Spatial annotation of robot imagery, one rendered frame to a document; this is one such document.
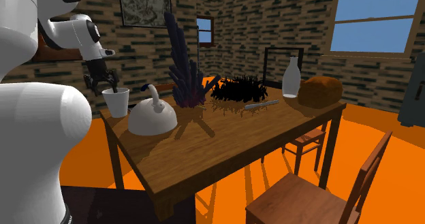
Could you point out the white kettle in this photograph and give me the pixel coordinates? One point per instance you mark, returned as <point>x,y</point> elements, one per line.
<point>151,118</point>

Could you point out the white pen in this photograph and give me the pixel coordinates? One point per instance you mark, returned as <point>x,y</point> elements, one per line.
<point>262,104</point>

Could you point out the framed wall picture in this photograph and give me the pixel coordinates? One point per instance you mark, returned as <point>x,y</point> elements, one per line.
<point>144,6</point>

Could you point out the white cup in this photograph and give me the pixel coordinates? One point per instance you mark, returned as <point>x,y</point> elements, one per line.
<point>117,103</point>

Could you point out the brown bread loaf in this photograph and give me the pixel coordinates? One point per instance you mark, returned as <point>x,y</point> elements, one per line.
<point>320,92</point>

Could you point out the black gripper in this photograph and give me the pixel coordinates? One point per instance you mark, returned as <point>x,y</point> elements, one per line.
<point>98,69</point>

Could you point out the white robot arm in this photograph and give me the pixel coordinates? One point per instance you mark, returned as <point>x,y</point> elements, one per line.
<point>30,123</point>

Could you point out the black frame chair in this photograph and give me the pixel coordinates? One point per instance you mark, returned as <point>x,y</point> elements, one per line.
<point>266,67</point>

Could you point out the wooden table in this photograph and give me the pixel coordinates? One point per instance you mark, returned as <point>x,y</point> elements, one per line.
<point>212,150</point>

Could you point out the white bottle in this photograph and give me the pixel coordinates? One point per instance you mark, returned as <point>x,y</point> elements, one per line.
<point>291,80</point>

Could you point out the dark grey appliance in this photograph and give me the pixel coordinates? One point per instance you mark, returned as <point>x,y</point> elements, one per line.
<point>413,97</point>

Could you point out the wooden chair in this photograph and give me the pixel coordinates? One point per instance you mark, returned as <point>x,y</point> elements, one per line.
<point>298,203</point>
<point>307,138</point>

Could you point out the black spiky plant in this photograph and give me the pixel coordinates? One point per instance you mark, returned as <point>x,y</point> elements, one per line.
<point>237,90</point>

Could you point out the dark purple spiky plant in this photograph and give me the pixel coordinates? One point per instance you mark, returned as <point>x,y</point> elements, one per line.
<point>186,80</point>

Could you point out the large window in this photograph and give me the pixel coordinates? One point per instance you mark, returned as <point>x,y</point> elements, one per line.
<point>375,21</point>

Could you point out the small window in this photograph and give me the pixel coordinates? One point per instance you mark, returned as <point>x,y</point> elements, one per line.
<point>205,30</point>

